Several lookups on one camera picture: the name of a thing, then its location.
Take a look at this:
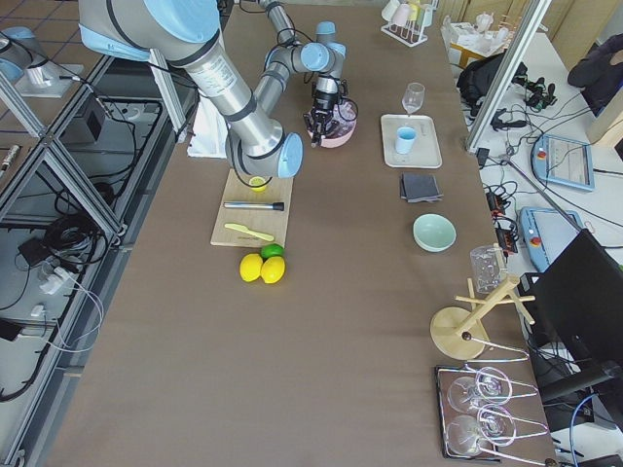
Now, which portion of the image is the lower inverted wine glass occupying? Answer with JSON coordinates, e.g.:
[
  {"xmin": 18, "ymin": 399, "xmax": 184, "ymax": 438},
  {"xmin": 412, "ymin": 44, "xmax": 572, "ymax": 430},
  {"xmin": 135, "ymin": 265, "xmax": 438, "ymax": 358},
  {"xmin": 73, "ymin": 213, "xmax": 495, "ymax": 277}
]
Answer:
[{"xmin": 445, "ymin": 404, "xmax": 550, "ymax": 463}]

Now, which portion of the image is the yellow plastic knife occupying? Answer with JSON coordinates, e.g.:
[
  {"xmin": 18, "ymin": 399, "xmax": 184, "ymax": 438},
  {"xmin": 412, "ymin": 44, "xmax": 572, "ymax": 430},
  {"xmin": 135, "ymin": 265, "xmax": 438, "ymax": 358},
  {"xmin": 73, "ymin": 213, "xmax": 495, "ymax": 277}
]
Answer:
[{"xmin": 224, "ymin": 223, "xmax": 275, "ymax": 242}]

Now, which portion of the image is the right yellow lemon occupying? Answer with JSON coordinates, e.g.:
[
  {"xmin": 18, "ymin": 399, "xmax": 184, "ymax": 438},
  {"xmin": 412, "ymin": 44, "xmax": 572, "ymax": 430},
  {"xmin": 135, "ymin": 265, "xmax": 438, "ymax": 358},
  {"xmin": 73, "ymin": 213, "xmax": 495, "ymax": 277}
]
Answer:
[{"xmin": 260, "ymin": 256, "xmax": 286, "ymax": 284}]

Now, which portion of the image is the half lemon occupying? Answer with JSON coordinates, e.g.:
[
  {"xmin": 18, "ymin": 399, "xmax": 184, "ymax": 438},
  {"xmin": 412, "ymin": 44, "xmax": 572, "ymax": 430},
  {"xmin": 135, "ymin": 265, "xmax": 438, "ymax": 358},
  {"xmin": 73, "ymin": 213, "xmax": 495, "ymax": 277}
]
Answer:
[{"xmin": 248, "ymin": 176, "xmax": 270, "ymax": 193}]

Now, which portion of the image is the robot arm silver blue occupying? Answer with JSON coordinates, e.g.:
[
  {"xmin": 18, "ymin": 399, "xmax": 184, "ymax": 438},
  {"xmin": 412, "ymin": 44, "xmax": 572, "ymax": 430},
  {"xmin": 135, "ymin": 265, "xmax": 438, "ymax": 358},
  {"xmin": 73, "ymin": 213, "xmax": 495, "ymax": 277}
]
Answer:
[
  {"xmin": 236, "ymin": 0, "xmax": 337, "ymax": 47},
  {"xmin": 79, "ymin": 1, "xmax": 347, "ymax": 178}
]

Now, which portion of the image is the cream serving tray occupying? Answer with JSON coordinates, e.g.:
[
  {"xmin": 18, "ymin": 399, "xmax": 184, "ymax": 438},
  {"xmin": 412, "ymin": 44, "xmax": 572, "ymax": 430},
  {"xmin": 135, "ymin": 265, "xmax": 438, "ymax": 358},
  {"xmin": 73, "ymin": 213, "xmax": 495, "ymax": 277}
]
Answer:
[{"xmin": 381, "ymin": 114, "xmax": 442, "ymax": 169}]

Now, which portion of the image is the blue teach pendant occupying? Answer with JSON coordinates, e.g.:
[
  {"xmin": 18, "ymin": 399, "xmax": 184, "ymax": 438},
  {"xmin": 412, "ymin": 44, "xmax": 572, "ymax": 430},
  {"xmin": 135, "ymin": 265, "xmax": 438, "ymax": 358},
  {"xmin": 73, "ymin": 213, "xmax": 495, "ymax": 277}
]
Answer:
[
  {"xmin": 519, "ymin": 207, "xmax": 581, "ymax": 272},
  {"xmin": 531, "ymin": 134, "xmax": 595, "ymax": 192}
]

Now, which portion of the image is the green ceramic bowl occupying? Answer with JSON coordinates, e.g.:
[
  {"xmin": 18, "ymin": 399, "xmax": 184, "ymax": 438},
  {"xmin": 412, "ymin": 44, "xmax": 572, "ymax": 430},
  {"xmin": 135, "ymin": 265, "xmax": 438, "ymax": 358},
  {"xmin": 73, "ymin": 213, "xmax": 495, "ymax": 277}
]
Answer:
[{"xmin": 413, "ymin": 213, "xmax": 457, "ymax": 253}]

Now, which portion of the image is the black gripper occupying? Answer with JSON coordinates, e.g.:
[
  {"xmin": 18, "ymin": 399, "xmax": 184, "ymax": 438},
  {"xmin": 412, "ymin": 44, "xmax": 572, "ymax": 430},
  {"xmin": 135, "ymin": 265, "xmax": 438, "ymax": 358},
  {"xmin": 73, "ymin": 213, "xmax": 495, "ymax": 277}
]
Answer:
[{"xmin": 303, "ymin": 77, "xmax": 339, "ymax": 147}]

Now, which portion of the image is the yellow lemon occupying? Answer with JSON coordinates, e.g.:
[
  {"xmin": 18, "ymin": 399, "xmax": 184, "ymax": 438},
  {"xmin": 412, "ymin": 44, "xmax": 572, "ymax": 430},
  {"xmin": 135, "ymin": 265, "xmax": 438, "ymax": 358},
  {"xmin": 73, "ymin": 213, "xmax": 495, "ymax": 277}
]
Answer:
[
  {"xmin": 260, "ymin": 256, "xmax": 286, "ymax": 284},
  {"xmin": 238, "ymin": 253, "xmax": 264, "ymax": 282}
]

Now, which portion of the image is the white cup rack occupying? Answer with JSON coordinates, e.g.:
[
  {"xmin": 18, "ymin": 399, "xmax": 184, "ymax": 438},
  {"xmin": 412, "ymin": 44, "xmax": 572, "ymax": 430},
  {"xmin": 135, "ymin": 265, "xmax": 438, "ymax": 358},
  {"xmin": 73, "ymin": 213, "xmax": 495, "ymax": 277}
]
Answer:
[{"xmin": 381, "ymin": 0, "xmax": 437, "ymax": 48}]

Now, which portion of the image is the green lime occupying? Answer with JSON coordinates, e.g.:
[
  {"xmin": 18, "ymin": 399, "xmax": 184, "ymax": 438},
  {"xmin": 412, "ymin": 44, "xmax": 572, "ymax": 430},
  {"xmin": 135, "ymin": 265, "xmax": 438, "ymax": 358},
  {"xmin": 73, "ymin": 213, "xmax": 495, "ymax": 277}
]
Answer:
[{"xmin": 260, "ymin": 243, "xmax": 284, "ymax": 260}]

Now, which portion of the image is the left yellow lemon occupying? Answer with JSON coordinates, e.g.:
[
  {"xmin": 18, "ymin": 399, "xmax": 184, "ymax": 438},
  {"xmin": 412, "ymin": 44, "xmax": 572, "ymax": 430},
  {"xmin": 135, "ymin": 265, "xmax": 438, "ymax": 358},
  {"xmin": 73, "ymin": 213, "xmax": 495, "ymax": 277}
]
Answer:
[{"xmin": 238, "ymin": 253, "xmax": 264, "ymax": 282}]

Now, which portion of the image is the black bag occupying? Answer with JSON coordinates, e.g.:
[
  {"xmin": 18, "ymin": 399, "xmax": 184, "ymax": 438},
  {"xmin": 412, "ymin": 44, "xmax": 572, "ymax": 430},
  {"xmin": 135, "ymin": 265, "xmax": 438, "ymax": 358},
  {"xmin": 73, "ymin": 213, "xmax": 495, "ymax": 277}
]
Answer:
[{"xmin": 457, "ymin": 53, "xmax": 504, "ymax": 120}]

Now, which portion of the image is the wooden cutting board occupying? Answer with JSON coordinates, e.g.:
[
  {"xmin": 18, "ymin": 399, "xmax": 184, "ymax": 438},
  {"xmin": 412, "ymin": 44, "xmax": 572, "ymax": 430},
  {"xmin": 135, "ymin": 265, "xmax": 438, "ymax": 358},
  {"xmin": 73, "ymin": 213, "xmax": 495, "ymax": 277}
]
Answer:
[{"xmin": 210, "ymin": 169, "xmax": 293, "ymax": 248}]

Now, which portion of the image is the blue plastic cup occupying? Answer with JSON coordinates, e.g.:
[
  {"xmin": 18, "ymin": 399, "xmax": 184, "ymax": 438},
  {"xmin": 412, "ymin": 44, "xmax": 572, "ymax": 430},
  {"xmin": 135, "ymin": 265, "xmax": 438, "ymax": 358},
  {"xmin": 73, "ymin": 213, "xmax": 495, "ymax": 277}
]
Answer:
[{"xmin": 394, "ymin": 126, "xmax": 417, "ymax": 155}]

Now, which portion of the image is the clear glass mug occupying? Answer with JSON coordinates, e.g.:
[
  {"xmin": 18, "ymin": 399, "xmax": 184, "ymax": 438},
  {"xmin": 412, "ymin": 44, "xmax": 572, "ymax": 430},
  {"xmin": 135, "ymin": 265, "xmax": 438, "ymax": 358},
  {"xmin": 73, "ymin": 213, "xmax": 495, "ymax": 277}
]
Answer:
[{"xmin": 470, "ymin": 243, "xmax": 507, "ymax": 294}]

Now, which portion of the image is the aluminium frame post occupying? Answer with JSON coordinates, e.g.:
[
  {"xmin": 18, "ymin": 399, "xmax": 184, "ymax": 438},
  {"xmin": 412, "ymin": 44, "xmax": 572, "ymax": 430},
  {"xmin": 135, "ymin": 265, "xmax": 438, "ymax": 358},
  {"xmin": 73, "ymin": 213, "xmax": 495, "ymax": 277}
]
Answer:
[{"xmin": 465, "ymin": 0, "xmax": 551, "ymax": 153}]

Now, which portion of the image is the lower blue teach pendant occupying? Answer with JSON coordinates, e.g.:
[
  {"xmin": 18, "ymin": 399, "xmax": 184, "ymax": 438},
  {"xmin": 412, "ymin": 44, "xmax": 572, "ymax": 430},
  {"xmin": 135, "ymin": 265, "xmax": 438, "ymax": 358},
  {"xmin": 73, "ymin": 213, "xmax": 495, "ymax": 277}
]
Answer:
[{"xmin": 519, "ymin": 207, "xmax": 581, "ymax": 272}]

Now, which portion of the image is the wooden cup tree stand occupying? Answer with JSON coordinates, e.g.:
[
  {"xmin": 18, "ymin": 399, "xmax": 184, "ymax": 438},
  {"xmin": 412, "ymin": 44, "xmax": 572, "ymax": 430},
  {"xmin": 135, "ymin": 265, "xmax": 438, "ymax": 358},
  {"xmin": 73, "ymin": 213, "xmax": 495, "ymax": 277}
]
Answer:
[{"xmin": 430, "ymin": 273, "xmax": 535, "ymax": 361}]

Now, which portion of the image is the grey folded cloth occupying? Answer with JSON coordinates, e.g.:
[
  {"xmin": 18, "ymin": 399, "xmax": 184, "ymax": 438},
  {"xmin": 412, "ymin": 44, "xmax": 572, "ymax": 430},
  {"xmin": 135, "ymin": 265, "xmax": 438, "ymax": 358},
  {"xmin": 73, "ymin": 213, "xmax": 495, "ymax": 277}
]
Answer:
[{"xmin": 399, "ymin": 173, "xmax": 443, "ymax": 203}]

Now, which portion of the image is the pink bowl with ice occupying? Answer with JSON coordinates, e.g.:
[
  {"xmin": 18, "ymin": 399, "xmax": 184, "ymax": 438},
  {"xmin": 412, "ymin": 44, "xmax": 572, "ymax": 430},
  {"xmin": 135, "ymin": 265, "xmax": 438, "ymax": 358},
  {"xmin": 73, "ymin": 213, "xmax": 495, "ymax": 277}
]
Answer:
[{"xmin": 319, "ymin": 98, "xmax": 358, "ymax": 148}]

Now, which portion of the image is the metal glass rack tray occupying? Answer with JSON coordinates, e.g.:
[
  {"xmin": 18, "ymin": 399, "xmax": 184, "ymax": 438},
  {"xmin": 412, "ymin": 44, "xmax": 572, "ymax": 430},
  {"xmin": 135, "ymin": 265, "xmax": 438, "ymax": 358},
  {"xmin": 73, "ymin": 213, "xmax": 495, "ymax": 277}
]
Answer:
[{"xmin": 434, "ymin": 366, "xmax": 556, "ymax": 466}]

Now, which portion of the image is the clear wine glass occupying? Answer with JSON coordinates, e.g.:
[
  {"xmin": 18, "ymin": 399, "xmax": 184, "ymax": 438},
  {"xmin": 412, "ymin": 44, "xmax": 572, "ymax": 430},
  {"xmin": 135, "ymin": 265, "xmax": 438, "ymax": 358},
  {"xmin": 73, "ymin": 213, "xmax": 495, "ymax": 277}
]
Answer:
[{"xmin": 402, "ymin": 83, "xmax": 425, "ymax": 116}]

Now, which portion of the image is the black monitor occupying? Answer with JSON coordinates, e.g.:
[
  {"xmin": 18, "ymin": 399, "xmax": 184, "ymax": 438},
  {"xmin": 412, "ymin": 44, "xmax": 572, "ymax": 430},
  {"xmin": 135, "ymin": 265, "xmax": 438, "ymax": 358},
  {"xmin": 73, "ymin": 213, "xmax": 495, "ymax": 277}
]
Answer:
[{"xmin": 519, "ymin": 229, "xmax": 622, "ymax": 402}]

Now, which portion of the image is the upper blue teach pendant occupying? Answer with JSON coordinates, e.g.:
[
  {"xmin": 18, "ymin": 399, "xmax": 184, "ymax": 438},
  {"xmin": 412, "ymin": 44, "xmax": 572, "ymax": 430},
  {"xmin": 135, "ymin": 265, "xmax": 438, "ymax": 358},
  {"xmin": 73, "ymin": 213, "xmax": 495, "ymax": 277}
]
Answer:
[{"xmin": 531, "ymin": 134, "xmax": 595, "ymax": 192}]

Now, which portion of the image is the upper inverted wine glass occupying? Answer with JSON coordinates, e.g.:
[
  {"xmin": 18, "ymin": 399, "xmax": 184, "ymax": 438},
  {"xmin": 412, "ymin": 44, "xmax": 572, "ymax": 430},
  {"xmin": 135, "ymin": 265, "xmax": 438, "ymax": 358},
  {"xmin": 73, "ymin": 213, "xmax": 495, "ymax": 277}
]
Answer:
[{"xmin": 447, "ymin": 367, "xmax": 538, "ymax": 414}]

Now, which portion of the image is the inverted wine glass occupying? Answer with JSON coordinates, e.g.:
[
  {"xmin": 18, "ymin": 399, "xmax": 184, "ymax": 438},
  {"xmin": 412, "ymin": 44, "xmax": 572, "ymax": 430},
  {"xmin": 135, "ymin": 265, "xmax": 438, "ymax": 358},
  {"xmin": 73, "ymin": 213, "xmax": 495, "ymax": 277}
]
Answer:
[
  {"xmin": 445, "ymin": 404, "xmax": 550, "ymax": 463},
  {"xmin": 447, "ymin": 367, "xmax": 538, "ymax": 414}
]

